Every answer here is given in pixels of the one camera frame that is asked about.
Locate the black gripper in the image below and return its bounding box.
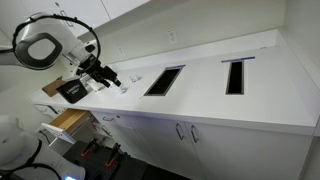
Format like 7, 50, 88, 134
77, 54, 123, 89

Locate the white paper cup green print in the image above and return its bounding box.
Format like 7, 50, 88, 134
116, 82, 130, 95

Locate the wide rectangular countertop waste opening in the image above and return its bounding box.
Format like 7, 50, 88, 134
143, 65, 186, 98

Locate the narrow rectangular countertop waste opening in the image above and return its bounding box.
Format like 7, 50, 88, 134
225, 60, 245, 96

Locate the white ridged flat stack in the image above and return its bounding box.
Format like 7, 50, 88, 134
81, 73, 106, 93

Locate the crumpled white paper ball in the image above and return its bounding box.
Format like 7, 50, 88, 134
129, 73, 143, 84

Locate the black landfill only sign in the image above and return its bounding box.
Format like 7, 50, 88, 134
55, 79, 90, 105

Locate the brown cardboard piece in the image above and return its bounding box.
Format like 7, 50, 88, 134
41, 76, 68, 98

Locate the open wooden drawer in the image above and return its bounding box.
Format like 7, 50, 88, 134
39, 108, 92, 145

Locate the short blue tape label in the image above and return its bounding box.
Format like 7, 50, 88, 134
165, 64, 187, 71

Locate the red black clamp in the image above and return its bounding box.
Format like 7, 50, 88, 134
80, 138, 99, 159
105, 142, 122, 169

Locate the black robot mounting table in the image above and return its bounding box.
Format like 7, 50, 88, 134
62, 139, 148, 180

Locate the long blue tape label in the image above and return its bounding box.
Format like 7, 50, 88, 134
220, 55, 256, 64

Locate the white base cabinet run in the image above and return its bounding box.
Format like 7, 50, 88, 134
33, 103, 316, 180

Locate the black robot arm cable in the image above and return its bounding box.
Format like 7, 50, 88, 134
11, 13, 102, 73

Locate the metal upper cabinet handle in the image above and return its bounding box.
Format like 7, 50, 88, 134
59, 9, 75, 28

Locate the white upper wall cabinet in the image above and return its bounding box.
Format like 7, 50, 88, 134
0, 0, 152, 38

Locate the white wall power outlet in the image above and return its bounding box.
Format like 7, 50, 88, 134
166, 27, 179, 45

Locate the metal cabinet door handle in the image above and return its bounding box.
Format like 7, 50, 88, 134
175, 122, 185, 141
190, 124, 200, 145

